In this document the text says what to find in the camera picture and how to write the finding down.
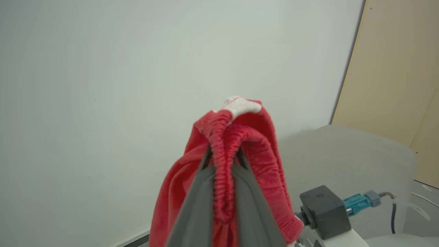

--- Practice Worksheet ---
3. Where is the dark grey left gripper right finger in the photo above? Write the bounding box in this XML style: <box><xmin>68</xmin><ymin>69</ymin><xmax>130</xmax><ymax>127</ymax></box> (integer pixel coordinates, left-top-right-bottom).
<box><xmin>233</xmin><ymin>148</ymin><xmax>287</xmax><ymax>247</ymax></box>

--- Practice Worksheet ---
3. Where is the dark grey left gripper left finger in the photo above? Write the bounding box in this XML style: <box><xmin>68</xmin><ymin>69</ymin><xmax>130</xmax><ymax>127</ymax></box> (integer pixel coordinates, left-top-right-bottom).
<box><xmin>166</xmin><ymin>145</ymin><xmax>216</xmax><ymax>247</ymax></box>

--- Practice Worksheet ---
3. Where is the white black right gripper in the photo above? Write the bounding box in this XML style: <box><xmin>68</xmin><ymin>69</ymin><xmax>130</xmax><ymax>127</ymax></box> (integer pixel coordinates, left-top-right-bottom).
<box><xmin>294</xmin><ymin>229</ymin><xmax>370</xmax><ymax>247</ymax></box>

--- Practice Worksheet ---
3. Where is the red fleece garment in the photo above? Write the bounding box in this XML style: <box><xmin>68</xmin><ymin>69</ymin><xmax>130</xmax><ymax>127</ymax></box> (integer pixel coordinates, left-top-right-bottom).
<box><xmin>149</xmin><ymin>96</ymin><xmax>304</xmax><ymax>247</ymax></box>

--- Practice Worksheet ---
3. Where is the white baseboard strip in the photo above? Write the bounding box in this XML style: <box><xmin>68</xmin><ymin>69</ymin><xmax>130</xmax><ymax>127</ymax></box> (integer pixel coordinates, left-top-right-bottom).
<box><xmin>110</xmin><ymin>226</ymin><xmax>151</xmax><ymax>247</ymax></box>

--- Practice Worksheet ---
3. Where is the grey fabric sofa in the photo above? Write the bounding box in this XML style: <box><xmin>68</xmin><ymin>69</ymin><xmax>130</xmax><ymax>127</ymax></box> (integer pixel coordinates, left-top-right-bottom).
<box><xmin>276</xmin><ymin>124</ymin><xmax>417</xmax><ymax>247</ymax></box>

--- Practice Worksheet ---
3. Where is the beige wooden panel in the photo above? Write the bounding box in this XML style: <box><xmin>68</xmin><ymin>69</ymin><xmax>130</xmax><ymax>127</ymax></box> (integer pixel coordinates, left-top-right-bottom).
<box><xmin>410</xmin><ymin>88</ymin><xmax>439</xmax><ymax>189</ymax></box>
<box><xmin>331</xmin><ymin>0</ymin><xmax>439</xmax><ymax>148</ymax></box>

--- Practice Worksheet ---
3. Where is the dark grey wrist camera box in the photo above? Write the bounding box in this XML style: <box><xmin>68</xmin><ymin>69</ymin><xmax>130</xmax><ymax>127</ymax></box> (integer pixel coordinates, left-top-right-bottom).
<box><xmin>295</xmin><ymin>185</ymin><xmax>352</xmax><ymax>240</ymax></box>

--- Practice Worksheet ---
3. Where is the teal camera connector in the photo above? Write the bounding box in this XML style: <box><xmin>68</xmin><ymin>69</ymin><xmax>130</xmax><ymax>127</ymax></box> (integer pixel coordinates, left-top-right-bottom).
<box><xmin>343</xmin><ymin>190</ymin><xmax>382</xmax><ymax>216</ymax></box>

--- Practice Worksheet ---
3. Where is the thin dark camera cable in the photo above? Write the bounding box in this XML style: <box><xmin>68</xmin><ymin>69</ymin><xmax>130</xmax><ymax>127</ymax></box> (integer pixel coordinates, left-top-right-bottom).
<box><xmin>378</xmin><ymin>191</ymin><xmax>398</xmax><ymax>234</ymax></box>

